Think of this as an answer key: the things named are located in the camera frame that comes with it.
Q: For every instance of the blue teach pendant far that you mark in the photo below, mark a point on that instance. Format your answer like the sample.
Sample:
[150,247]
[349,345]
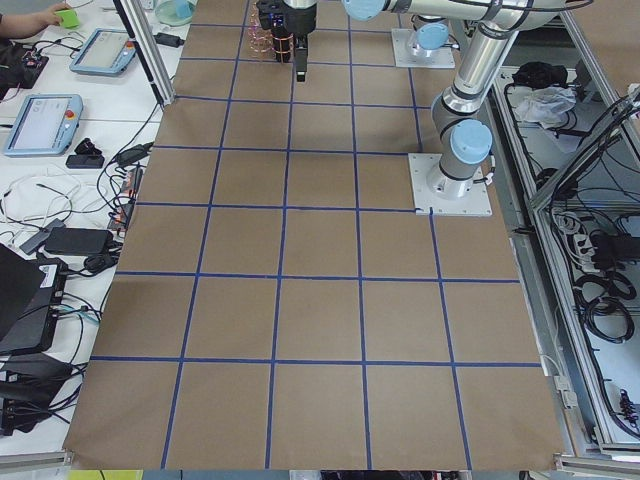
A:
[107,52]

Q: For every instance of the black power adapter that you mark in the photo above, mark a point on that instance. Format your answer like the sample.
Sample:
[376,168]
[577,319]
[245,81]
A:
[170,40]

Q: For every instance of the copper wire wine basket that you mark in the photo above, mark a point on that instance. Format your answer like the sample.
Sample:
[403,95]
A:
[262,14]

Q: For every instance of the green glass bowl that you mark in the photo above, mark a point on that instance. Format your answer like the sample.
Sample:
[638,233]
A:
[164,12]

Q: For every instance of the blue foam block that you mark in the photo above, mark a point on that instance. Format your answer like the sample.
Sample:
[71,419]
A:
[182,9]

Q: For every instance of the dark bottle in basket front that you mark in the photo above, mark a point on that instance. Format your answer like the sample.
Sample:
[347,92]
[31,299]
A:
[281,41]

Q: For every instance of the person hand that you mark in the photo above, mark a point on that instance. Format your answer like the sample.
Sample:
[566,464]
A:
[22,26]

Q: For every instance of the black power brick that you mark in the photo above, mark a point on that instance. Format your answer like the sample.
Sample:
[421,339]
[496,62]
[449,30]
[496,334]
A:
[77,241]

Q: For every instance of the black laptop computer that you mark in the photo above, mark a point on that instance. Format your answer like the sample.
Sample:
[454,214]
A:
[31,291]

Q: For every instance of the aluminium frame post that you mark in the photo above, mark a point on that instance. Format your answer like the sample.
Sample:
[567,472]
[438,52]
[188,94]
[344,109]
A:
[139,30]

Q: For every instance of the blue teach pendant near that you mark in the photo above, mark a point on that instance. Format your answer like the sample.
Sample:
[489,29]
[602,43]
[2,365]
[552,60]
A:
[45,125]

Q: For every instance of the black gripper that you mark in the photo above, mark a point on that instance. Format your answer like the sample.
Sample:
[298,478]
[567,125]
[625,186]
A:
[300,23]

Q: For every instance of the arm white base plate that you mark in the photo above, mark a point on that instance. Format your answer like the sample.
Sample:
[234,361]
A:
[436,194]
[420,49]

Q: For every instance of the blue teach pendant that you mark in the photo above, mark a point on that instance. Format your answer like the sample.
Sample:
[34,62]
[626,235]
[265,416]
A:
[45,125]
[107,52]

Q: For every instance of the crumpled white cloth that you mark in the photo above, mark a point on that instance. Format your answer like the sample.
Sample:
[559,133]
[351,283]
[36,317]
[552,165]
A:
[548,107]

